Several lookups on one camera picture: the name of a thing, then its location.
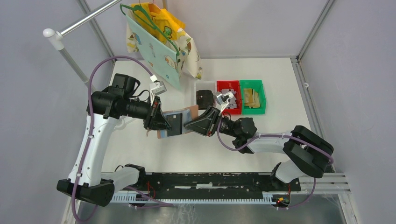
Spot white plastic bin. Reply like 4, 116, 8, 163
193, 81, 217, 111

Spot white cards stack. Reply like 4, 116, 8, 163
221, 89, 237, 109

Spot red plastic bin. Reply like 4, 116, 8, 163
216, 80, 242, 115

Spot green plastic bin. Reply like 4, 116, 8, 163
239, 80, 267, 115

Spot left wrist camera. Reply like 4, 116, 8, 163
149, 75, 167, 103

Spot black VIP card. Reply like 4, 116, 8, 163
166, 113, 183, 137

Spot light green cartoon garment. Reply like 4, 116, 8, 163
126, 16, 181, 90

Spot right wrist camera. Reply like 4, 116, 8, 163
214, 91, 236, 112

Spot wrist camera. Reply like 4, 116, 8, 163
214, 91, 236, 112
149, 75, 167, 103

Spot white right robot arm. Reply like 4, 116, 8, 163
184, 106, 334, 190

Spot silver clothes rack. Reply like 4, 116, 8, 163
42, 0, 124, 93

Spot green clothes hanger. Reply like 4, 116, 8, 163
120, 3, 180, 56

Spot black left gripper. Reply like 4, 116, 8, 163
121, 95, 173, 131

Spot black cards stack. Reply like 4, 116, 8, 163
196, 90, 214, 110

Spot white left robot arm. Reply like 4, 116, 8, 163
57, 74, 171, 207

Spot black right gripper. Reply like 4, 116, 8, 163
184, 106, 239, 138

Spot yellow patterned children shirt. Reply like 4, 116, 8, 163
127, 2, 203, 79

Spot gold cards stack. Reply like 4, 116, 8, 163
243, 88, 261, 108

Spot white slotted cable duct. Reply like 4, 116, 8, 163
110, 193, 275, 205

